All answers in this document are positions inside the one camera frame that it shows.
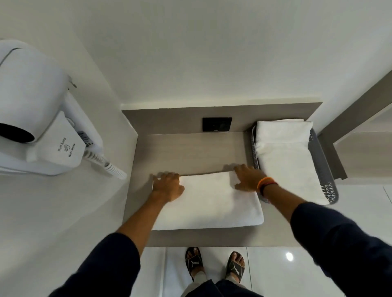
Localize person's right hand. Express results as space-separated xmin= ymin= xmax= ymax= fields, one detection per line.
xmin=234 ymin=164 xmax=267 ymax=193

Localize dark thread wristband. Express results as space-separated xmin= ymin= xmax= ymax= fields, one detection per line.
xmin=259 ymin=181 xmax=279 ymax=197

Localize black sandal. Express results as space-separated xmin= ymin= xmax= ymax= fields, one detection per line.
xmin=185 ymin=247 xmax=204 ymax=282
xmin=225 ymin=251 xmax=246 ymax=284

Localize white hair dryer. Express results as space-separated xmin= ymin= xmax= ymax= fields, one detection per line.
xmin=0 ymin=39 xmax=77 ymax=144

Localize orange wristband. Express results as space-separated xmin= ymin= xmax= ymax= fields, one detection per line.
xmin=257 ymin=176 xmax=275 ymax=191

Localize person's left hand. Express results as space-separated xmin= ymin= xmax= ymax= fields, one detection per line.
xmin=152 ymin=173 xmax=185 ymax=203

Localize white hair dryer wall holder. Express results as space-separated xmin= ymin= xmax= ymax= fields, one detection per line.
xmin=0 ymin=91 xmax=105 ymax=177

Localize person's legs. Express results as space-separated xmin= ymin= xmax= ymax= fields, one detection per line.
xmin=180 ymin=248 xmax=264 ymax=297

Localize person's left forearm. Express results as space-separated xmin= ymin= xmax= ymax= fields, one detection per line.
xmin=49 ymin=195 xmax=171 ymax=297

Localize person's right forearm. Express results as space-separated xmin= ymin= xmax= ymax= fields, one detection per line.
xmin=263 ymin=183 xmax=392 ymax=297

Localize grey wooden shelf unit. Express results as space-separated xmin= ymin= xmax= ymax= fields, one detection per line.
xmin=317 ymin=70 xmax=392 ymax=181

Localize white coiled cord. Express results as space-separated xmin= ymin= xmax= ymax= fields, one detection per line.
xmin=83 ymin=150 xmax=128 ymax=180

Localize black wall socket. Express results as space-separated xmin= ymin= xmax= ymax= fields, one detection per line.
xmin=202 ymin=117 xmax=233 ymax=132

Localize grey plastic basket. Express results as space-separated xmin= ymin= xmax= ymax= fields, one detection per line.
xmin=251 ymin=124 xmax=339 ymax=205

